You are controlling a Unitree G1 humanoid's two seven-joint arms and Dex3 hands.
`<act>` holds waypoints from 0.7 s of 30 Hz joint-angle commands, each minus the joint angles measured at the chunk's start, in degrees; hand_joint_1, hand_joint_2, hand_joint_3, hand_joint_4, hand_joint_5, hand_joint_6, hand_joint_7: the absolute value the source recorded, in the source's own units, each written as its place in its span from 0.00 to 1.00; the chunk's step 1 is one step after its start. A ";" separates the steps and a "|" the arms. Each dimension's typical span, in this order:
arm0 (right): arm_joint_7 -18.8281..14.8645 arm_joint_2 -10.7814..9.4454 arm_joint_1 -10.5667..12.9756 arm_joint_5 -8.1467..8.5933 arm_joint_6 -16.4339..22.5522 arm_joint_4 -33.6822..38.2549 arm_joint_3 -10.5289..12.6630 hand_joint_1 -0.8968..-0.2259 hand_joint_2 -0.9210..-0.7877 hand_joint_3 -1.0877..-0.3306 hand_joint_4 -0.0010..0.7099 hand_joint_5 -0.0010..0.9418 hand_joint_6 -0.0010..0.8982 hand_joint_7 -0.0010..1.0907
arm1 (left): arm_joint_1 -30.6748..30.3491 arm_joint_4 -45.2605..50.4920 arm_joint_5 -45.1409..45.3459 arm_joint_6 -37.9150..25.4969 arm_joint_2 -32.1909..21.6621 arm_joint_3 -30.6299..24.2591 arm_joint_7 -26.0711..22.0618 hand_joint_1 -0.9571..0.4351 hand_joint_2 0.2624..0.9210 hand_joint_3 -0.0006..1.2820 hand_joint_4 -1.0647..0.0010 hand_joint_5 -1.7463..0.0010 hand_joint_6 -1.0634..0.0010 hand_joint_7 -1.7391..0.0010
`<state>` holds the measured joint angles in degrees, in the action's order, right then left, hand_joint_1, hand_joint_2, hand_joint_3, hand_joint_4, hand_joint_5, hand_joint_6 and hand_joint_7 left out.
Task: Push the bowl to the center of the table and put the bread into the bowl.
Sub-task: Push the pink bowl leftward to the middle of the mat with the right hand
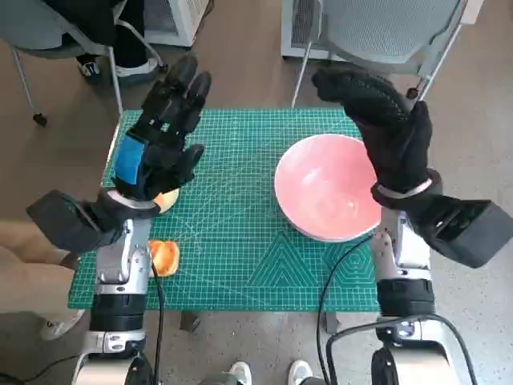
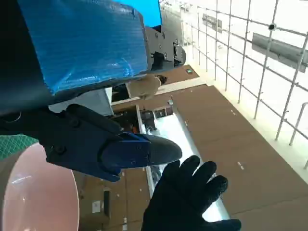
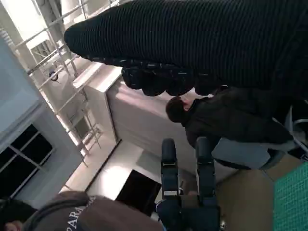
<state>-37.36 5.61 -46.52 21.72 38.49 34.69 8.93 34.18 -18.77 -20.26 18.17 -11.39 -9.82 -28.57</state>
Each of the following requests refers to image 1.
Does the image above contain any long braided bread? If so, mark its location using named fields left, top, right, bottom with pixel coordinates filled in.
left=147, top=239, right=180, bottom=278

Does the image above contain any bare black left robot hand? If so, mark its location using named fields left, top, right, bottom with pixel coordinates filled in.
left=111, top=52, right=212, bottom=204

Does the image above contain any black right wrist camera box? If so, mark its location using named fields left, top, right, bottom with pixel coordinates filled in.
left=408, top=196, right=513, bottom=269

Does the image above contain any round bread bun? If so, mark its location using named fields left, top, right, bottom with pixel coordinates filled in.
left=154, top=188, right=180, bottom=216

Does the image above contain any pink bowl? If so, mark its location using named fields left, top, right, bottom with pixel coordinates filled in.
left=274, top=134, right=384, bottom=243

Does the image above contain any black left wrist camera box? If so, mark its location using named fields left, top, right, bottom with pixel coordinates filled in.
left=26, top=189, right=121, bottom=254

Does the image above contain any person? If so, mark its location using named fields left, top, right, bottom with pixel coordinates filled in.
left=42, top=0, right=160, bottom=85
left=0, top=218, right=87, bottom=342

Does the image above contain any grey chair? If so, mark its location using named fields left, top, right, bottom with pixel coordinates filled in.
left=290, top=0, right=486, bottom=109
left=0, top=0, right=168, bottom=125

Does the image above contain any looped black right arm cable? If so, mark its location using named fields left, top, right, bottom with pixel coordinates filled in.
left=326, top=314, right=478, bottom=385

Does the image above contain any white appliance with grill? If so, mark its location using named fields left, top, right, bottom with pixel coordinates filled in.
left=280, top=0, right=333, bottom=62

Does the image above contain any white shoe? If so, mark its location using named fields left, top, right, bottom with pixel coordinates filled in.
left=288, top=359, right=314, bottom=385
left=228, top=360, right=252, bottom=385

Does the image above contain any green cutting mat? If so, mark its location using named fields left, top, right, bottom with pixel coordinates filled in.
left=68, top=107, right=380, bottom=313

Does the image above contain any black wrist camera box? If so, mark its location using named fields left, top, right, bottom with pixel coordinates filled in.
left=408, top=196, right=513, bottom=269
left=26, top=189, right=121, bottom=254

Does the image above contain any table leg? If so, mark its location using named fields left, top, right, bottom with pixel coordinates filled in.
left=180, top=311, right=201, bottom=332
left=323, top=311, right=341, bottom=334

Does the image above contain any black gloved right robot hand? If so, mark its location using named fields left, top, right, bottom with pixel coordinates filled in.
left=311, top=67, right=434, bottom=197

